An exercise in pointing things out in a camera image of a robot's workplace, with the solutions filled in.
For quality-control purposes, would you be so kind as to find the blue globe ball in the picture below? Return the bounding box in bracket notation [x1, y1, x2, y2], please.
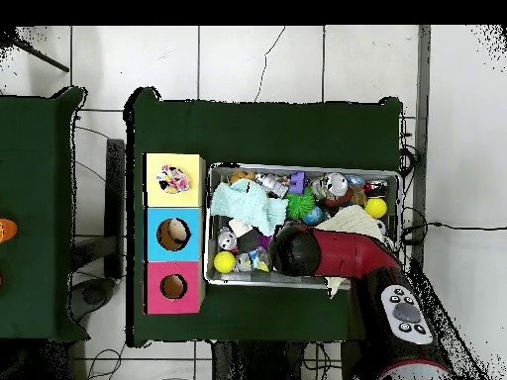
[302, 206, 325, 227]

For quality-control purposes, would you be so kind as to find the shallow clear mesh bin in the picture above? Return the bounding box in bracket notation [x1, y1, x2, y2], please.
[203, 161, 401, 292]

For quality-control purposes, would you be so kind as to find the orange toy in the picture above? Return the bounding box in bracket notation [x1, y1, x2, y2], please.
[0, 218, 19, 243]

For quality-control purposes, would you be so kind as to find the dark green neighbour table cloth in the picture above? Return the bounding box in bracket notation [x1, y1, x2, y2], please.
[0, 85, 90, 343]

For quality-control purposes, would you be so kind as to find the black tripod leg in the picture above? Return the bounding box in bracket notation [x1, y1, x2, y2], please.
[0, 27, 70, 73]

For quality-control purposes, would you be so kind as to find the yellow smiley ball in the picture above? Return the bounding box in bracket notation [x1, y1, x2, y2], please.
[363, 197, 388, 220]

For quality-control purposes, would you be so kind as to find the cream muslin cloth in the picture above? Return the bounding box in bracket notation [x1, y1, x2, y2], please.
[314, 204, 385, 299]

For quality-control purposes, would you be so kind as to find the wooden box with three holes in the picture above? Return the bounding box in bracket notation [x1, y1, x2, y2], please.
[143, 152, 207, 317]

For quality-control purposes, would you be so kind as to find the purple plastic toy block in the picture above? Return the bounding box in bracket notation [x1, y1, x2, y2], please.
[288, 170, 307, 195]

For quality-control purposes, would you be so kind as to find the silver toy robot figure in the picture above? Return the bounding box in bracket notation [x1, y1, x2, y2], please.
[253, 171, 290, 198]

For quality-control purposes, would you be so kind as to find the black power cable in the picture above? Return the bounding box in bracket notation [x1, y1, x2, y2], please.
[399, 221, 507, 244]

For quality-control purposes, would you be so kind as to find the silver metal can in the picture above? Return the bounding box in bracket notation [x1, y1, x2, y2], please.
[310, 172, 349, 200]

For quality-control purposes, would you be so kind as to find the mint green muslin cloth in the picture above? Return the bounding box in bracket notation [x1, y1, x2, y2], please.
[209, 178, 289, 238]

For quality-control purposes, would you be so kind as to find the black stand bar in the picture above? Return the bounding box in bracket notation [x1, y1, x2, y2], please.
[104, 138, 127, 280]

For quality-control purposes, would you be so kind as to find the yellow tennis ball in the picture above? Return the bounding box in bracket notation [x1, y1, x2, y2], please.
[213, 250, 237, 274]

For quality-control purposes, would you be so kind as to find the green spiky rubber ball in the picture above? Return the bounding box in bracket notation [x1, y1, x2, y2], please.
[285, 188, 316, 222]

